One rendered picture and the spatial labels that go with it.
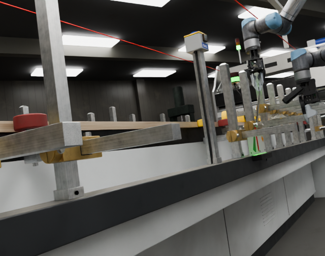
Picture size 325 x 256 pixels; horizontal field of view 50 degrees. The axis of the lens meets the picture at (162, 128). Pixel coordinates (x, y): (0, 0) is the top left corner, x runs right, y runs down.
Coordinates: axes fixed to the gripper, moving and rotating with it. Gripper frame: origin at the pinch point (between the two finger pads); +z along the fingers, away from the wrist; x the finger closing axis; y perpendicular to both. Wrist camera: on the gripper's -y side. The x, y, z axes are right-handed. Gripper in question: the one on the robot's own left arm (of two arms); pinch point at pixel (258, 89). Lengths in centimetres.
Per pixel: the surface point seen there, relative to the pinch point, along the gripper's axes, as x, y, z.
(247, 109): -6.6, -5.9, 8.8
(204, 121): -25, 41, 17
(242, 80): -6.9, -5.4, -6.8
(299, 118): 17.0, -1.8, 17.3
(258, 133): -4.1, 16.7, 22.8
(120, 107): -370, -884, -168
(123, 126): -52, 60, 16
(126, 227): -44, 92, 46
